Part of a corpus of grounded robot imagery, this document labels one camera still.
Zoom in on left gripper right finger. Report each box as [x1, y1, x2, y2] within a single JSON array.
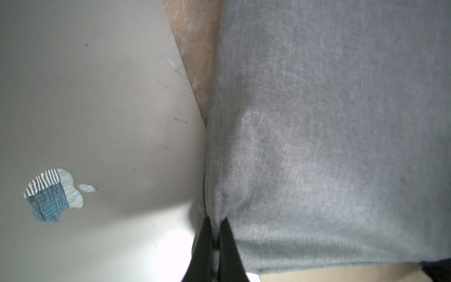
[[218, 218, 250, 282]]

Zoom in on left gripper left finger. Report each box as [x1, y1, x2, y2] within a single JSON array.
[[182, 217, 214, 282]]

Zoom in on grey laptop bag with handles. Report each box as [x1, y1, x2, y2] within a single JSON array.
[[204, 1, 451, 273]]

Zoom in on silver Apple laptop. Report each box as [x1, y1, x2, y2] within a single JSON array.
[[1, 1, 206, 282]]

